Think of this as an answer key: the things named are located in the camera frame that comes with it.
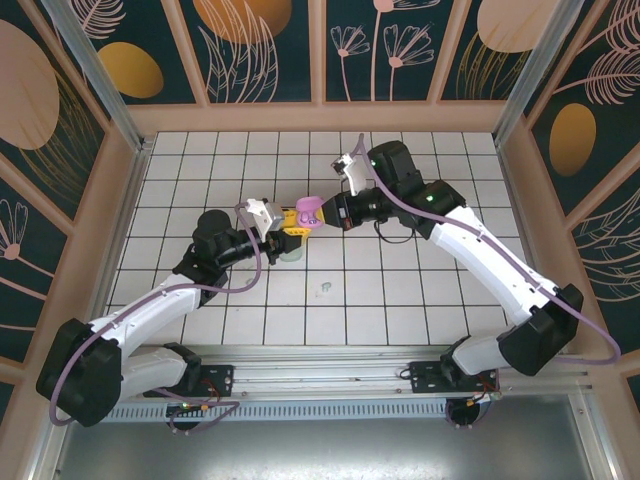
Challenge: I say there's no purple earbud charging case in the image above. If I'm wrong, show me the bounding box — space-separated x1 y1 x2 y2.
294 195 327 232

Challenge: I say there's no grey metal sheet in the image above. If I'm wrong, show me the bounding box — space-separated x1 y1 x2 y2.
29 394 621 480

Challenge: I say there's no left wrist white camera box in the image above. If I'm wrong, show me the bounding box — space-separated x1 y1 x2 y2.
241 198 287 235

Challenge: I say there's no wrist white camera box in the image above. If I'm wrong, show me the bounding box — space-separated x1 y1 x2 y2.
329 153 375 198
241 198 287 235

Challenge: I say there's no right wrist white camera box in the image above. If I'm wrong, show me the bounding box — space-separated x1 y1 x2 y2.
329 153 375 198

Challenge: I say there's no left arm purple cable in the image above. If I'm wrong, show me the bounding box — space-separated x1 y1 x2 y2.
49 201 263 434

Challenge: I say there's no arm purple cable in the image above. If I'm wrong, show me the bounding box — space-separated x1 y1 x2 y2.
349 132 623 431
49 201 263 434

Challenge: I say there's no thin black cable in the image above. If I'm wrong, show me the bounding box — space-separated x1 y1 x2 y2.
373 218 417 246

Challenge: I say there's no aluminium side rail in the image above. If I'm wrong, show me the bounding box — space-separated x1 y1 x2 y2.
494 142 569 354
73 142 154 364

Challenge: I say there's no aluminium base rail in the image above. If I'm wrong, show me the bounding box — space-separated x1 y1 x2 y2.
47 344 596 401

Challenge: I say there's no aluminium frame post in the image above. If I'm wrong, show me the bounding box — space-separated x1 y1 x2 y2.
492 0 589 149
39 0 151 154

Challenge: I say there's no perforated metal cable tray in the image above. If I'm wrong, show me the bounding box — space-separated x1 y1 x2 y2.
69 402 451 421

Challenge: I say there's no black cable grommet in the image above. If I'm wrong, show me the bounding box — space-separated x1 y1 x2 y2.
446 399 490 430
166 403 202 434

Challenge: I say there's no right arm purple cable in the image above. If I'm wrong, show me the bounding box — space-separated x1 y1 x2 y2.
349 132 623 431

